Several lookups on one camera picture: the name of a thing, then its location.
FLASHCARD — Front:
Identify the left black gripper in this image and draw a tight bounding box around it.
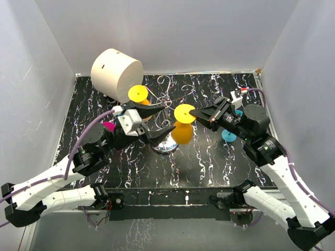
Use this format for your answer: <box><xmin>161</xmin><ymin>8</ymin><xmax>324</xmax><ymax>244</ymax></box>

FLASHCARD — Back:
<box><xmin>103</xmin><ymin>102</ymin><xmax>175</xmax><ymax>156</ymax></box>

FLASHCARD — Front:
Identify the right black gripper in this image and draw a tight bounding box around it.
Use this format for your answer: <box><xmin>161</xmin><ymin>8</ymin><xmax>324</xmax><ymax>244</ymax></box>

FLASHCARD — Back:
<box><xmin>189</xmin><ymin>98</ymin><xmax>252</xmax><ymax>142</ymax></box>

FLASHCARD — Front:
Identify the orange wine glass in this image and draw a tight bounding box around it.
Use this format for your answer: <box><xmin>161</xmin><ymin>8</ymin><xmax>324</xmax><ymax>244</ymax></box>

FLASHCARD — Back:
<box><xmin>171</xmin><ymin>104</ymin><xmax>196</xmax><ymax>145</ymax></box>
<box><xmin>128</xmin><ymin>85</ymin><xmax>151</xmax><ymax>108</ymax></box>

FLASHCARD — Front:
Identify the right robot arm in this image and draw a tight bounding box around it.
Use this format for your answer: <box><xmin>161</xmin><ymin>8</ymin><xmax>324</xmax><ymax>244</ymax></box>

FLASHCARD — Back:
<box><xmin>189</xmin><ymin>97</ymin><xmax>334</xmax><ymax>250</ymax></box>

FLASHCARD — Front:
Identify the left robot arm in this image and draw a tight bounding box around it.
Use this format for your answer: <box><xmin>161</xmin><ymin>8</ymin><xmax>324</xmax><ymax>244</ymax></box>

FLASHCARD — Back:
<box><xmin>1</xmin><ymin>101</ymin><xmax>174</xmax><ymax>227</ymax></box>

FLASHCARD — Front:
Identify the chrome wine glass rack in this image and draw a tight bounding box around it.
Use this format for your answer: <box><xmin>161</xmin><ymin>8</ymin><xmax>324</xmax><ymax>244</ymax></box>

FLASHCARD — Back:
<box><xmin>147</xmin><ymin>75</ymin><xmax>195</xmax><ymax>155</ymax></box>

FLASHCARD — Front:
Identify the magenta plastic wine glass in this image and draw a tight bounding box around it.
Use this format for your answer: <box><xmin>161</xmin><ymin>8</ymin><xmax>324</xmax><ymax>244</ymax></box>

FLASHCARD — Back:
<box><xmin>102</xmin><ymin>121</ymin><xmax>116</xmax><ymax>132</ymax></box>

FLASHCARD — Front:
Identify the white cylindrical container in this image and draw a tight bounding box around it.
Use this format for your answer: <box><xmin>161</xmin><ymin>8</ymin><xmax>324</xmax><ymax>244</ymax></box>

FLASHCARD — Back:
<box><xmin>90</xmin><ymin>49</ymin><xmax>143</xmax><ymax>104</ymax></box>

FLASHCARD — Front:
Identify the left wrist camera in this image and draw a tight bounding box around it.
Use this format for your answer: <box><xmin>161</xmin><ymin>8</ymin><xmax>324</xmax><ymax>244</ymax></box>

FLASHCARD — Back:
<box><xmin>112</xmin><ymin>106</ymin><xmax>143</xmax><ymax>136</ymax></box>

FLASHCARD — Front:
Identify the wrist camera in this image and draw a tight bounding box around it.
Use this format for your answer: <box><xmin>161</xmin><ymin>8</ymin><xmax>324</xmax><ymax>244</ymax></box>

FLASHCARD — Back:
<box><xmin>230</xmin><ymin>88</ymin><xmax>248</xmax><ymax>109</ymax></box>
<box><xmin>112</xmin><ymin>106</ymin><xmax>143</xmax><ymax>136</ymax></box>

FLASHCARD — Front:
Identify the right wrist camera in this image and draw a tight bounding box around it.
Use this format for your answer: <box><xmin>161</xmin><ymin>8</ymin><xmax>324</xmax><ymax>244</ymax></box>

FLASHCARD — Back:
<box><xmin>230</xmin><ymin>88</ymin><xmax>248</xmax><ymax>109</ymax></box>

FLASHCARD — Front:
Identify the aluminium frame rail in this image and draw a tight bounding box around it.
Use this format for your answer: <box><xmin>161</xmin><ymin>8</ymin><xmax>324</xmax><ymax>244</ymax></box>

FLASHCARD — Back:
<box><xmin>18</xmin><ymin>70</ymin><xmax>324</xmax><ymax>251</ymax></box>

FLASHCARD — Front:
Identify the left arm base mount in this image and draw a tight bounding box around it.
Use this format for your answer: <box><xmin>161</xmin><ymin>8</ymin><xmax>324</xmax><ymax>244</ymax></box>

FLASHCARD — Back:
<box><xmin>83</xmin><ymin>193</ymin><xmax>125</xmax><ymax>230</ymax></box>

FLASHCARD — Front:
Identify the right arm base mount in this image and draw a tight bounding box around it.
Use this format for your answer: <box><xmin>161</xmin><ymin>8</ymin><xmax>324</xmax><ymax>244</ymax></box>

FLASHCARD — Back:
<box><xmin>209</xmin><ymin>192</ymin><xmax>263</xmax><ymax>229</ymax></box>

